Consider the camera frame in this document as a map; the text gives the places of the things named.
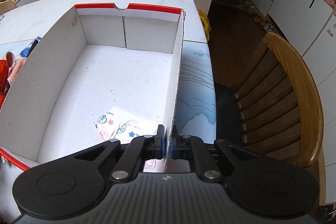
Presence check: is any pink fleece hat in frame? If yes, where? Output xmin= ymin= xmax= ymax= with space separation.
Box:
xmin=5 ymin=52 xmax=27 ymax=86

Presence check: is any red white storage box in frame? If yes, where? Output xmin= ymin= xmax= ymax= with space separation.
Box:
xmin=1 ymin=3 xmax=185 ymax=170

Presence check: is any near wooden chair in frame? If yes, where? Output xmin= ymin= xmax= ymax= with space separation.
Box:
xmin=215 ymin=32 xmax=323 ymax=168

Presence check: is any yellow bag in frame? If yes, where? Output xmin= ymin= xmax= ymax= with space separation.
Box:
xmin=198 ymin=9 xmax=211 ymax=41

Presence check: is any red cloth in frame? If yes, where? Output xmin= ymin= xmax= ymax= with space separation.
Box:
xmin=0 ymin=59 xmax=9 ymax=108

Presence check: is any blue tissue pack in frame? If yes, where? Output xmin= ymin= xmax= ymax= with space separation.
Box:
xmin=19 ymin=36 xmax=42 ymax=58

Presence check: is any blue illustrated table mat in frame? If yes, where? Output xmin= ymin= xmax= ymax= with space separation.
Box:
xmin=174 ymin=40 xmax=217 ymax=143

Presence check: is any white cabinet unit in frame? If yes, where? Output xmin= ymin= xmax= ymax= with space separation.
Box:
xmin=252 ymin=0 xmax=335 ymax=205

